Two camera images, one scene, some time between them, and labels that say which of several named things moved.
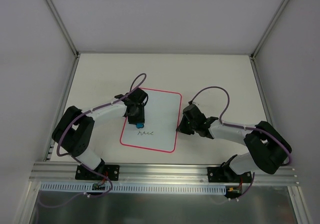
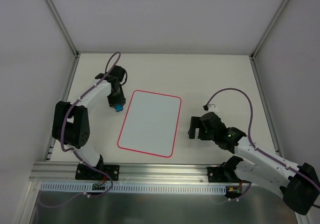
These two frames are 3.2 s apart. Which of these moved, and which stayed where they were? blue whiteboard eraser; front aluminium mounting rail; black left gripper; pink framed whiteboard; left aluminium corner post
Moved: black left gripper; blue whiteboard eraser
Stayed: left aluminium corner post; front aluminium mounting rail; pink framed whiteboard
